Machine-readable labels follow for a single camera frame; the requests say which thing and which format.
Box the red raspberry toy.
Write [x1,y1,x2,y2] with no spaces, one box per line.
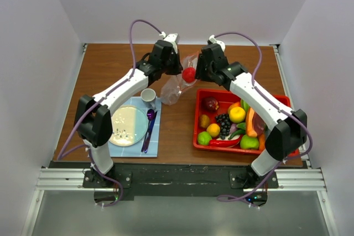
[182,67,196,83]

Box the clear orange zip top bag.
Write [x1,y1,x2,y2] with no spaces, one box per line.
[160,53,199,106]

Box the yellow lemon toy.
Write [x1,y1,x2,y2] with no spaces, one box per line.
[228,107,246,124]

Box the brown kiwi fruit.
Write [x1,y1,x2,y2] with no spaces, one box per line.
[199,114,210,129]

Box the orange toy fruit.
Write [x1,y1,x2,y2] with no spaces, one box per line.
[206,123,221,138]

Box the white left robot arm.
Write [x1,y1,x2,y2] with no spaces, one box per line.
[74,33,183,187]

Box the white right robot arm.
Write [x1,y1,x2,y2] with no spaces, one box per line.
[195,43,307,188]

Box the red plastic tray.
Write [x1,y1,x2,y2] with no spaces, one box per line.
[192,88,301,158]

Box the grey small cup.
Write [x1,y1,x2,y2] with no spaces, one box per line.
[140,88,157,111]

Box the orange yellow mango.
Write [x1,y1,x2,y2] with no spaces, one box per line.
[227,101,241,113]

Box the black grape bunch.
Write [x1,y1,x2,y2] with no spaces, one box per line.
[215,113,231,140]

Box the purple spoon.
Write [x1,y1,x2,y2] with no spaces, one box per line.
[141,109,155,152]

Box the purple eggplant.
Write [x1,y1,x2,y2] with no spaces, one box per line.
[230,123,238,135]

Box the blue knife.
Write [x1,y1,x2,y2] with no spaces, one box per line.
[144,111,157,153]

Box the green pepper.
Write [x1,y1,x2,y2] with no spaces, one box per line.
[228,122,246,140]

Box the green lime left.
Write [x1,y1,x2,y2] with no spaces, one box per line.
[197,131,212,145]

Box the cream and blue plate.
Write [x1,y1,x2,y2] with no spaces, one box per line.
[109,105,149,146]

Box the red chili pepper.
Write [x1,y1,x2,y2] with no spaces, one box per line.
[209,135,243,148]

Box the green apple right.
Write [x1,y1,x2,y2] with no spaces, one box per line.
[240,135,259,150]

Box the orange carrot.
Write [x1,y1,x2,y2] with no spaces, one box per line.
[258,134,266,151]

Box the blue checked placemat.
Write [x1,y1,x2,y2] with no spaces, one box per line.
[108,97,162,158]

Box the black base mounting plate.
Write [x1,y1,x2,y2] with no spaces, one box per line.
[82,162,279,206]

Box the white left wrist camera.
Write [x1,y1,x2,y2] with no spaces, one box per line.
[159,32,179,54]

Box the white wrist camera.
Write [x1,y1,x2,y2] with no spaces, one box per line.
[159,32,179,54]
[207,35,226,51]

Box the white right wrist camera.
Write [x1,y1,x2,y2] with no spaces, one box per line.
[207,35,226,51]

